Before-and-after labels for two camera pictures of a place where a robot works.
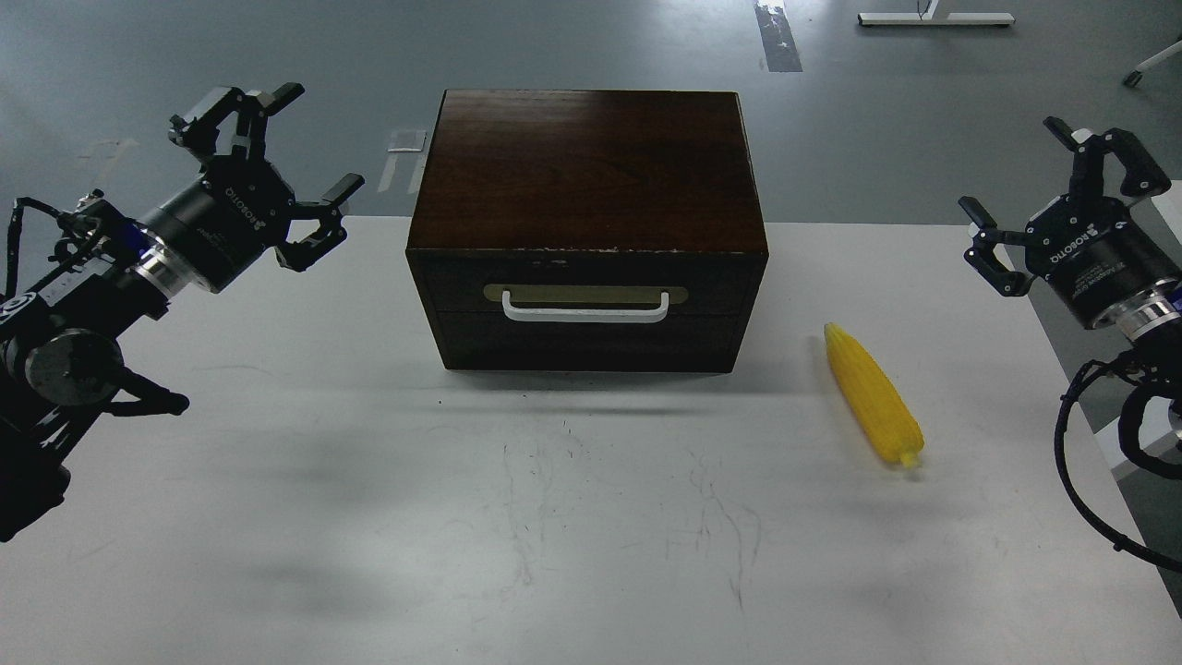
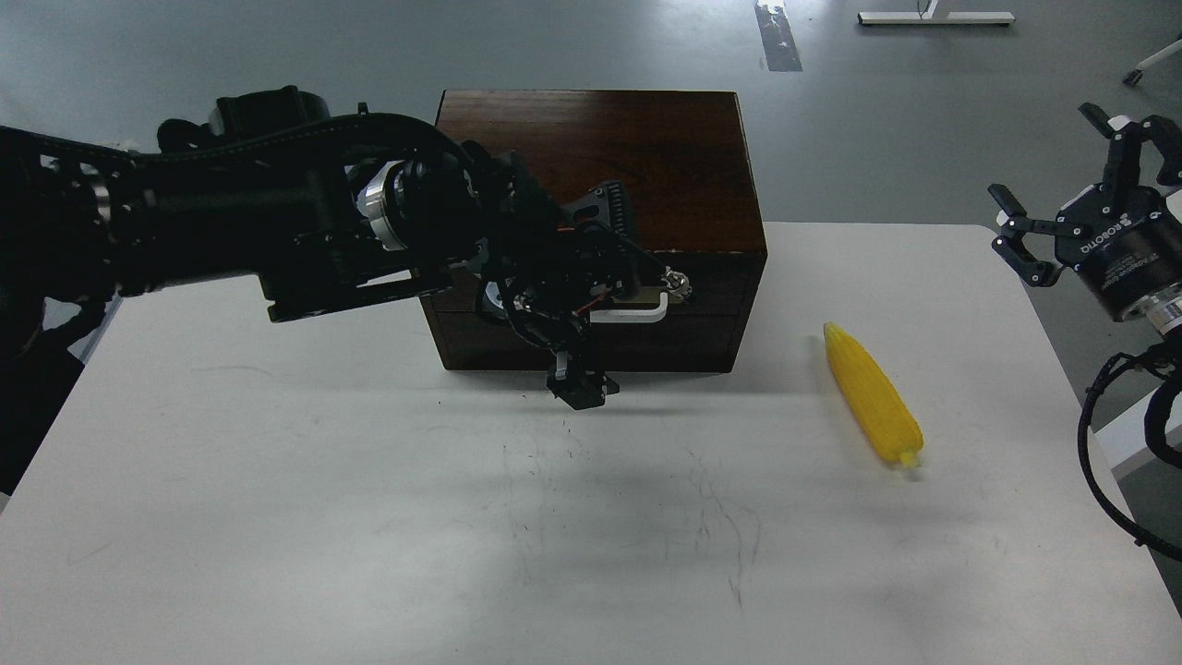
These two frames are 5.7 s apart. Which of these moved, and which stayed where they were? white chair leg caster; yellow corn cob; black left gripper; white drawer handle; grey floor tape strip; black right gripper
Moved: black left gripper; black right gripper
Stayed: white chair leg caster; grey floor tape strip; white drawer handle; yellow corn cob
